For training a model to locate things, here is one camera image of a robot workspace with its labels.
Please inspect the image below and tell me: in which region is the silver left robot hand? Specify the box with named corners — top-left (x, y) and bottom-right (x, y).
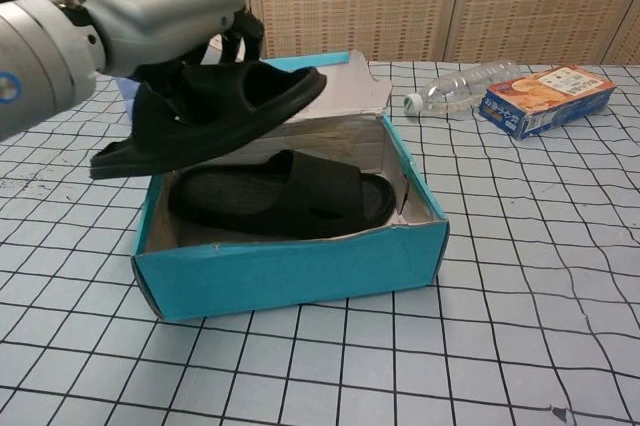
top-left (59, 0), bottom-right (266, 78)

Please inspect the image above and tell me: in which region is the black slide sandal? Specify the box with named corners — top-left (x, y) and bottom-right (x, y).
top-left (168, 148), bottom-right (396, 240)
top-left (89, 59), bottom-right (329, 181)

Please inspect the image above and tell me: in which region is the teal cardboard shoe box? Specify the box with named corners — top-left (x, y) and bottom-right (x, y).
top-left (130, 49), bottom-right (450, 321)

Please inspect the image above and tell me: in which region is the clear empty plastic bottle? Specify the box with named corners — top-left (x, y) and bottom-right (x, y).
top-left (402, 59), bottom-right (521, 120)

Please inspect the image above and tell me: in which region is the orange and blue snack box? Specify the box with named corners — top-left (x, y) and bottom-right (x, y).
top-left (478, 64), bottom-right (617, 140)

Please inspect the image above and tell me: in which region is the light blue checkered tablecloth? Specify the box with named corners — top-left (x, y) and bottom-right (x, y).
top-left (0, 61), bottom-right (640, 426)

